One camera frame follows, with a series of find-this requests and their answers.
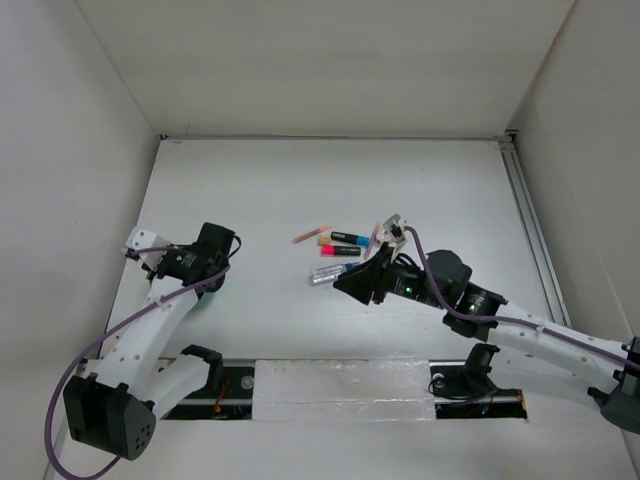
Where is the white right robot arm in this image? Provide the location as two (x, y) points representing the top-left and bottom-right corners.
(333, 245), (639, 433)

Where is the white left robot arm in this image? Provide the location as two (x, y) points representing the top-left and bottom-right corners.
(63, 223), (241, 460)

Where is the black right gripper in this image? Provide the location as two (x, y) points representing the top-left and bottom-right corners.
(332, 242), (448, 310)

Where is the black pink marker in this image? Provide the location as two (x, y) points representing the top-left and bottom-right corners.
(320, 245), (362, 257)

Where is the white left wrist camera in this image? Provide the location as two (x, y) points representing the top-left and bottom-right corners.
(124, 227), (173, 272)

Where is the teal plastic cup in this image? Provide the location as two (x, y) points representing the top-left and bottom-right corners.
(194, 292), (217, 310)

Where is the aluminium rail right edge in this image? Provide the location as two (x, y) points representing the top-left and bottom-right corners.
(497, 130), (572, 327)

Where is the pink clear pen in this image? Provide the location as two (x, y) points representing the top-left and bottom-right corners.
(363, 222), (381, 259)

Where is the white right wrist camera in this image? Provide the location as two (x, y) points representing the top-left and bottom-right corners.
(382, 213), (406, 247)

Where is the black blue yellow marker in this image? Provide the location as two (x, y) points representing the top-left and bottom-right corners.
(317, 231), (370, 247)

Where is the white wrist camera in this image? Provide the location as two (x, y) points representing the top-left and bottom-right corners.
(124, 227), (173, 272)
(382, 213), (406, 247)

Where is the clear blue-tipped pen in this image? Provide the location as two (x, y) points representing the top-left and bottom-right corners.
(310, 262), (359, 286)

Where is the orange highlighter pen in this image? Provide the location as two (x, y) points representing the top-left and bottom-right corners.
(292, 224), (331, 244)

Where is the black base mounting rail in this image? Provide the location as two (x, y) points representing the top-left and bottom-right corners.
(166, 359), (528, 423)

